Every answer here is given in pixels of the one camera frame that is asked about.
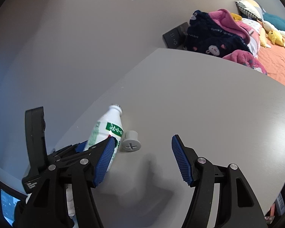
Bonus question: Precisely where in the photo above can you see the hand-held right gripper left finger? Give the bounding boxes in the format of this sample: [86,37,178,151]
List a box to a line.
[13,136,117,228]

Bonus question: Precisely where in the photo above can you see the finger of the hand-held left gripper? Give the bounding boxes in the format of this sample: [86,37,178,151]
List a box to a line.
[48,147,95,169]
[53,141,88,156]

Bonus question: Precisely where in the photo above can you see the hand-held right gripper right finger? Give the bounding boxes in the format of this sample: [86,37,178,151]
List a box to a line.
[171,134,267,228]

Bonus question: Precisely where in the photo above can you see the grey plastic plug cap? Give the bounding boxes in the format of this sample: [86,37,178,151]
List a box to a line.
[122,130,142,152]

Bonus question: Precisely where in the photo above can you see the white bottle with green label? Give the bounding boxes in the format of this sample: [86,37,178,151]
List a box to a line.
[82,104,123,173]

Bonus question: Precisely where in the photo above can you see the navy printed fleece garment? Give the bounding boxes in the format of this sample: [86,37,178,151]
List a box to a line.
[183,10,252,58]

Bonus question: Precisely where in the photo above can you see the bed with orange sheet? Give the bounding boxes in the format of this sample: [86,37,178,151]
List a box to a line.
[257,41,285,88]

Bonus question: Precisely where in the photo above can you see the white striped garment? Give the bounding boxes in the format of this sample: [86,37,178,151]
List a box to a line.
[247,30,261,55]

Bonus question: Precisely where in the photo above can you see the yellow dotted pillow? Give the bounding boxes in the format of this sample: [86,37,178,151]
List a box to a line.
[259,30,272,49]

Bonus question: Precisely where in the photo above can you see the pink hooded garment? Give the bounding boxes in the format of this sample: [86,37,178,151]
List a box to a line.
[208,9,252,45]

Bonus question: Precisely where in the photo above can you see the white dotted cloth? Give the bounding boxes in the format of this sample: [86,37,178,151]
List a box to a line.
[241,18,264,32]

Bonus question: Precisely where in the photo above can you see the yellow duck plush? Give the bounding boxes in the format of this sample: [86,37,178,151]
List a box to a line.
[268,30,284,45]

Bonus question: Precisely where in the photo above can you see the patchwork pillow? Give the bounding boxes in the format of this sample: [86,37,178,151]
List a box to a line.
[236,0,266,22]

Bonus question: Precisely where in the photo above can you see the teal pillow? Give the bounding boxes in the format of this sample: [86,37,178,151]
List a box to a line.
[262,12,285,32]

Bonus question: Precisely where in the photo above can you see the black wall socket panel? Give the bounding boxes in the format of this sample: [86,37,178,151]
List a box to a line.
[163,22,189,49]

